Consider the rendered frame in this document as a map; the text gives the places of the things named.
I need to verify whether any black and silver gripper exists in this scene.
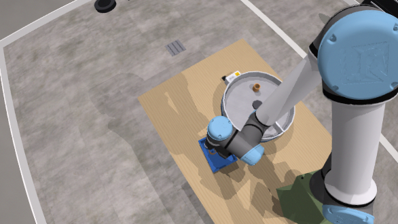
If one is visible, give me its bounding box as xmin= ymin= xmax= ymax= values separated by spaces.
xmin=205 ymin=133 xmax=232 ymax=159

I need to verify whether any blue crate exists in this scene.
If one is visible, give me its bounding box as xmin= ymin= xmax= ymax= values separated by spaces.
xmin=198 ymin=137 xmax=238 ymax=172

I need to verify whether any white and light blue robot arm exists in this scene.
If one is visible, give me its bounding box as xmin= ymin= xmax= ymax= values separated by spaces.
xmin=207 ymin=4 xmax=398 ymax=224

